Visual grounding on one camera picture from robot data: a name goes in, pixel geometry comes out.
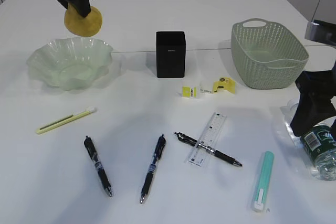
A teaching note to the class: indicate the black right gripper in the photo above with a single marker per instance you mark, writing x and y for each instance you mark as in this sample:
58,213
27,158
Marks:
317,88

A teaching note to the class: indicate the yellow pear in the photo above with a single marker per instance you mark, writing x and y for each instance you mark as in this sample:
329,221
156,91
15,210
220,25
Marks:
83,26

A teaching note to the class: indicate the clear plastic water bottle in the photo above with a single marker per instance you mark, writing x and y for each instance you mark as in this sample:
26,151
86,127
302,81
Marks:
318,143

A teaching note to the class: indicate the yellow white waste paper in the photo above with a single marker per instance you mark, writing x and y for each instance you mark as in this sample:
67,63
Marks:
209,87

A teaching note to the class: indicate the blue black right robot arm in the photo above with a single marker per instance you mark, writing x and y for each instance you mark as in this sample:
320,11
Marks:
334,69

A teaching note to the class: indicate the pale green wavy glass plate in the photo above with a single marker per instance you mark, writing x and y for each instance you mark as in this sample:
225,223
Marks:
72,63

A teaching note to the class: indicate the green woven plastic basket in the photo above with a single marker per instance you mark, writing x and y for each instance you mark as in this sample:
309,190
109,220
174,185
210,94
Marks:
267,55

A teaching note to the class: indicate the teal white utility knife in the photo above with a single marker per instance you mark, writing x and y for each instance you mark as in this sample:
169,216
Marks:
262,187

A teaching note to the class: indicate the black square pen holder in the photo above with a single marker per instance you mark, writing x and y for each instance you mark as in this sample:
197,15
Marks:
170,54

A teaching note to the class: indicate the yellow-green utility knife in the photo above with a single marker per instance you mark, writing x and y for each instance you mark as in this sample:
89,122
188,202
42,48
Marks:
66,120

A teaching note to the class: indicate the clear plastic ruler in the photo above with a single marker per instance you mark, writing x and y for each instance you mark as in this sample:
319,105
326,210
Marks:
209,136

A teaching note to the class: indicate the black gel pen on ruler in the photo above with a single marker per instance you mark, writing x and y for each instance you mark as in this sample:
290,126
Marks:
192,142

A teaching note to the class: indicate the black gel pen left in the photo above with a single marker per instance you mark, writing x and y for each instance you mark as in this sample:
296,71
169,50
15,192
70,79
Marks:
89,145

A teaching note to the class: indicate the blue black gel pen middle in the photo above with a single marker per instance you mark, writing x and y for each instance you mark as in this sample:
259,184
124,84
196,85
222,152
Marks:
152,168

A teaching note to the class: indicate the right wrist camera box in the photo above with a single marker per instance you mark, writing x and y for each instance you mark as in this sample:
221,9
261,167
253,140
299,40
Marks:
320,31

